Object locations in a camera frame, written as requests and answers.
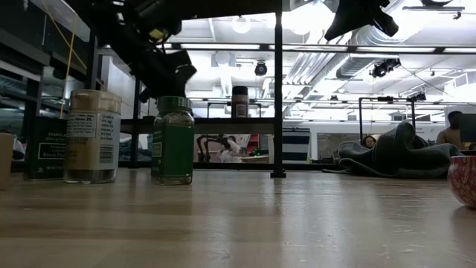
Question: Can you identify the green label glass spice jar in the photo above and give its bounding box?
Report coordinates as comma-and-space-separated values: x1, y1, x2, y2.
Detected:
150, 95, 196, 186

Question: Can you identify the purple label spice bottle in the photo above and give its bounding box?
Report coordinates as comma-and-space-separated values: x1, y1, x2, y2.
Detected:
231, 86, 250, 119

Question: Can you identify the black monitor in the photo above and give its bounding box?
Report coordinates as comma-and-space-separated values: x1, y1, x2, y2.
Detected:
457, 113, 476, 149

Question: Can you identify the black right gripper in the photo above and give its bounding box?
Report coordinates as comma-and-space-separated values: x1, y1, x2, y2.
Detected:
324, 0, 399, 41

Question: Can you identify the tan lid spice jar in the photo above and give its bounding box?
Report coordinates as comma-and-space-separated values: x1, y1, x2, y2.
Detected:
62, 89, 123, 185

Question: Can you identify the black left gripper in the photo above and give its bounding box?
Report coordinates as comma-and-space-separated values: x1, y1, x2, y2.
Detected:
124, 36, 199, 100

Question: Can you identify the navy white striped object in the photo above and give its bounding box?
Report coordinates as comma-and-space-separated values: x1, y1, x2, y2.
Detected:
281, 127, 312, 162

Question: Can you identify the tan cardboard box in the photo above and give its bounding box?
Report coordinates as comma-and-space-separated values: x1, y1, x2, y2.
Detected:
0, 133, 15, 191

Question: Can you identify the yellow cable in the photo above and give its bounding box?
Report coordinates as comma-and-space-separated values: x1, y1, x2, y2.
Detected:
40, 0, 89, 120

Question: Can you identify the teal cloth pile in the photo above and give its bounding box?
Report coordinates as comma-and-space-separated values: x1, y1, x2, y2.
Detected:
118, 133, 154, 162

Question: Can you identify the green black pepper tin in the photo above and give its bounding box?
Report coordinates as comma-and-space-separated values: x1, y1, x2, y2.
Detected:
24, 116, 68, 182

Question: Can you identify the black table rig frame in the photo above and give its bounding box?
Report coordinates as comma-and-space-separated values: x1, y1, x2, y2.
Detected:
10, 159, 335, 173

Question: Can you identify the black ceiling spotlight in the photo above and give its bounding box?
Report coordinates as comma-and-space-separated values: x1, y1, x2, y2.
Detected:
369, 57, 402, 79

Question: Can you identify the grey cloth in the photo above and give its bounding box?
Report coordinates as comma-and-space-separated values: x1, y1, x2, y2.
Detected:
321, 121, 464, 179

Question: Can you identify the dark storage rack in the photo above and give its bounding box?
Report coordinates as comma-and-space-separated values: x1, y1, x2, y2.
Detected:
0, 0, 51, 144

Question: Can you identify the small white round tin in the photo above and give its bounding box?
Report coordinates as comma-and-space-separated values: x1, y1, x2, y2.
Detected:
447, 155, 476, 209

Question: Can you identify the black pipe stand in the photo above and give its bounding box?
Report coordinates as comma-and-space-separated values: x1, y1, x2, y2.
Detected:
357, 95, 418, 147

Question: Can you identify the black metal wood shelf unit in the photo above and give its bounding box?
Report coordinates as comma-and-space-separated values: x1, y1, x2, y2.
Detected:
83, 0, 287, 179

